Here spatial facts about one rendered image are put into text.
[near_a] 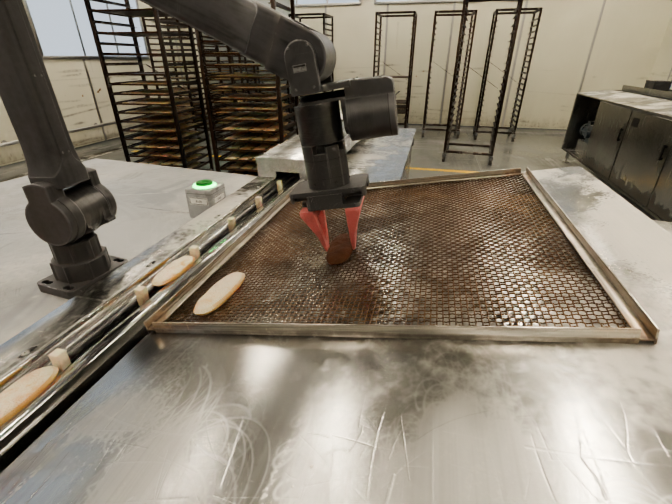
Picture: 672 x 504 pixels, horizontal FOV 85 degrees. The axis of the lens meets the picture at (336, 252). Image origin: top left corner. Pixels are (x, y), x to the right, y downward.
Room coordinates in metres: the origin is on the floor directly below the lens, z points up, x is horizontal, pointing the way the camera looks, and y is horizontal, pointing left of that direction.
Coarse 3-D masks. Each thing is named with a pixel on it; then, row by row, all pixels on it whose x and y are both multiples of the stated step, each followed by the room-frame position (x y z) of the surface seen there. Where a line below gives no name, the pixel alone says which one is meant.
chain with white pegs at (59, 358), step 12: (276, 192) 0.99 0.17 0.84; (228, 228) 0.73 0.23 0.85; (192, 252) 0.59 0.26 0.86; (204, 252) 0.63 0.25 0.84; (144, 288) 0.46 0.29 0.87; (144, 300) 0.46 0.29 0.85; (132, 312) 0.44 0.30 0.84; (60, 360) 0.32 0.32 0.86; (72, 360) 0.34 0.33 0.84; (60, 372) 0.32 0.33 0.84
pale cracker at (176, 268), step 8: (184, 256) 0.59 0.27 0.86; (168, 264) 0.55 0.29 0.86; (176, 264) 0.55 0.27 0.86; (184, 264) 0.55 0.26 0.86; (192, 264) 0.57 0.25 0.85; (160, 272) 0.53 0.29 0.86; (168, 272) 0.53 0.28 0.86; (176, 272) 0.53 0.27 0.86; (152, 280) 0.51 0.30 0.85; (160, 280) 0.51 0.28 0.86; (168, 280) 0.51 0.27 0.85
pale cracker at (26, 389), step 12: (36, 372) 0.31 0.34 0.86; (48, 372) 0.31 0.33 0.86; (12, 384) 0.29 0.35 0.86; (24, 384) 0.29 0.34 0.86; (36, 384) 0.29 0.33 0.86; (48, 384) 0.30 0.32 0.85; (0, 396) 0.27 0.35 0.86; (12, 396) 0.27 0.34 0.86; (24, 396) 0.27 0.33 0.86; (36, 396) 0.28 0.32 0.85; (0, 408) 0.26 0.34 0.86; (12, 408) 0.26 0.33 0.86; (0, 420) 0.25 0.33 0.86
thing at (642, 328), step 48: (288, 192) 0.82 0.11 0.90; (384, 192) 0.74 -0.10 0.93; (432, 192) 0.69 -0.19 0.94; (528, 192) 0.60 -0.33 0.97; (240, 240) 0.58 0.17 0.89; (384, 240) 0.50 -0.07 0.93; (528, 240) 0.43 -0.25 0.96; (576, 240) 0.41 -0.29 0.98; (192, 288) 0.43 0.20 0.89; (288, 288) 0.40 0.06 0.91; (384, 288) 0.36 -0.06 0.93; (480, 288) 0.34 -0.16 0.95; (528, 288) 0.33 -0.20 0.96; (624, 288) 0.29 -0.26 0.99; (336, 336) 0.29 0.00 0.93; (384, 336) 0.28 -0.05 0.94; (432, 336) 0.27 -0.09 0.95; (480, 336) 0.26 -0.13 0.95; (528, 336) 0.25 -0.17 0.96; (576, 336) 0.24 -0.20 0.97; (624, 336) 0.23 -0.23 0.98
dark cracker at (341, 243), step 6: (342, 234) 0.53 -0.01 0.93; (348, 234) 0.52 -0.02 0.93; (336, 240) 0.50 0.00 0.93; (342, 240) 0.50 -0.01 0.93; (348, 240) 0.50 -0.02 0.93; (330, 246) 0.49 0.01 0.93; (336, 246) 0.48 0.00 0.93; (342, 246) 0.48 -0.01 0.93; (348, 246) 0.48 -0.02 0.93; (330, 252) 0.47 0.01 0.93; (336, 252) 0.46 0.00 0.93; (342, 252) 0.46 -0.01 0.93; (348, 252) 0.46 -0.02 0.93; (330, 258) 0.45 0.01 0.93; (336, 258) 0.45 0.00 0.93; (342, 258) 0.45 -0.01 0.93; (348, 258) 0.45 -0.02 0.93; (330, 264) 0.44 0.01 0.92; (336, 264) 0.44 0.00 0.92
